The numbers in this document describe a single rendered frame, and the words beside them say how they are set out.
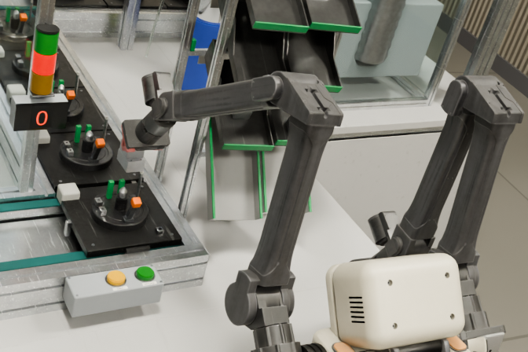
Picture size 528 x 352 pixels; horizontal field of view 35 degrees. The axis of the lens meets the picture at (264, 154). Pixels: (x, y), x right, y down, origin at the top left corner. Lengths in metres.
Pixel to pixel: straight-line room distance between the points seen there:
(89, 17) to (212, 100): 1.59
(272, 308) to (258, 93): 0.37
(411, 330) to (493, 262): 2.78
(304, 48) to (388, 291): 0.85
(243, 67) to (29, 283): 0.68
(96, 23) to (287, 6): 1.34
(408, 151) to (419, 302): 1.84
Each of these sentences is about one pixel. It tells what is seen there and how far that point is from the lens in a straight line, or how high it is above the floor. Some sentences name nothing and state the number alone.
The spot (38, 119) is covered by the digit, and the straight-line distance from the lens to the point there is 1.95.
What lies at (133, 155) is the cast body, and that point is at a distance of 1.93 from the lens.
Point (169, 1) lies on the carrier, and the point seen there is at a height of 0.97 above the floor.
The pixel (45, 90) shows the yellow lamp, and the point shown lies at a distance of 1.91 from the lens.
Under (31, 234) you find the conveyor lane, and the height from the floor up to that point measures 0.92.
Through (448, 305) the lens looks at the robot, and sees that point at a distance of 1.50.
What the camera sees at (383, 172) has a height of 0.63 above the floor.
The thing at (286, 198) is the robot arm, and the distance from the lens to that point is 1.39.
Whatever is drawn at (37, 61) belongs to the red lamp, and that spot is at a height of 1.34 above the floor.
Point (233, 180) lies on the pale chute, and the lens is 2.11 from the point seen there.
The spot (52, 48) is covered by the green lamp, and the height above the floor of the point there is 1.38.
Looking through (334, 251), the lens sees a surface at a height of 0.86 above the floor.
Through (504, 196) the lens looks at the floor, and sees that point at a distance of 4.81.
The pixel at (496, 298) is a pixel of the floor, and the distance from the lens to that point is 3.98.
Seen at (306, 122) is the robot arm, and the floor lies 1.59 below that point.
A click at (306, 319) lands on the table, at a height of 0.86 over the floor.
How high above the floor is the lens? 2.20
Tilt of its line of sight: 30 degrees down
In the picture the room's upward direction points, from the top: 16 degrees clockwise
